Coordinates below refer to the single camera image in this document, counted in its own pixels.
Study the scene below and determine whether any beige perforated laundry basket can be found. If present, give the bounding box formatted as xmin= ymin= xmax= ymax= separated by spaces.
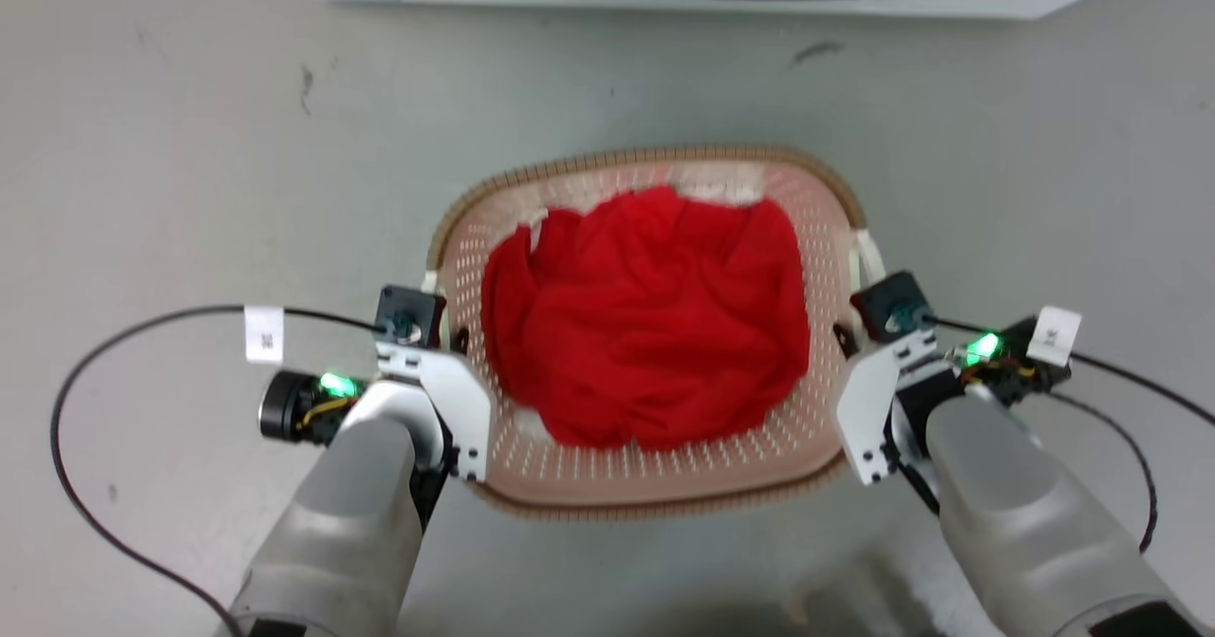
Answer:
xmin=424 ymin=146 xmax=887 ymax=522

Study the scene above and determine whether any white cable tag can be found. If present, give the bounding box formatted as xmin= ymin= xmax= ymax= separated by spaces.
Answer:
xmin=1029 ymin=306 xmax=1083 ymax=368
xmin=244 ymin=306 xmax=286 ymax=365

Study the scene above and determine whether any red cloth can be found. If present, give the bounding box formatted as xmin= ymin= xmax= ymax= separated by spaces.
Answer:
xmin=480 ymin=185 xmax=813 ymax=453

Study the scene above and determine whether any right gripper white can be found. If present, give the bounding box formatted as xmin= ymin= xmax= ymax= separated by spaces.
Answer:
xmin=832 ymin=322 xmax=962 ymax=515

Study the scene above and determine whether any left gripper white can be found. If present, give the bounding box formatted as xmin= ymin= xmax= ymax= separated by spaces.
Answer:
xmin=376 ymin=328 xmax=493 ymax=483

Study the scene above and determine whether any thin black cable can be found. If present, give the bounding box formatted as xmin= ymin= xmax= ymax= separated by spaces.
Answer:
xmin=1048 ymin=388 xmax=1160 ymax=555
xmin=50 ymin=305 xmax=385 ymax=634
xmin=925 ymin=314 xmax=1215 ymax=427

